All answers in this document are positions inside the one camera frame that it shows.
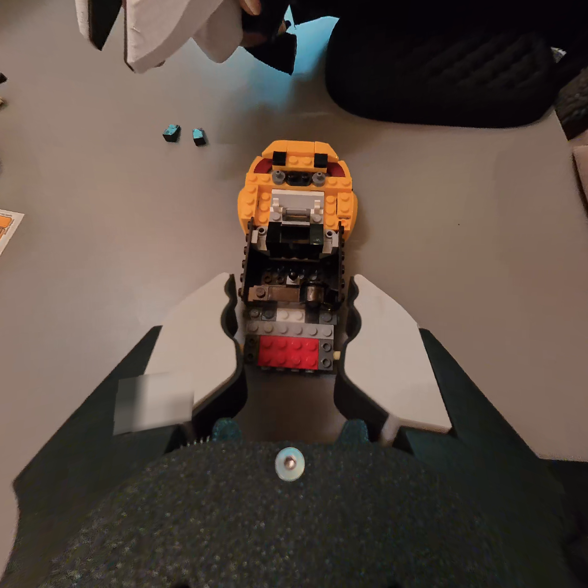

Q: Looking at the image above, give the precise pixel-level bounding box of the orange lego sticker sheet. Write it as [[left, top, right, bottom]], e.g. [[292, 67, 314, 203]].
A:
[[0, 209, 25, 256]]

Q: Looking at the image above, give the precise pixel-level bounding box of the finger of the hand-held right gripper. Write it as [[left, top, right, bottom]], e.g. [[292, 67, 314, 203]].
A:
[[122, 0, 205, 75], [75, 0, 123, 51]]

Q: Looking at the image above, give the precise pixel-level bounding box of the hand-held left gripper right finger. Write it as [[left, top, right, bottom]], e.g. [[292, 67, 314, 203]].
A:
[[332, 274, 453, 445]]

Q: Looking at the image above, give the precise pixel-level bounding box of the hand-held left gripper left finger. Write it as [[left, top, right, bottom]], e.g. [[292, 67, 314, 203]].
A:
[[146, 272, 250, 424]]

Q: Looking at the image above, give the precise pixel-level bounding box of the person's dark sherpa jacket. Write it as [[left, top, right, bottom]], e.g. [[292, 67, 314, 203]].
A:
[[553, 46, 588, 140]]

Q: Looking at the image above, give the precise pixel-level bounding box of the orange and black lego car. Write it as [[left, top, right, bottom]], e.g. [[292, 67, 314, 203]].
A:
[[236, 139, 360, 374]]

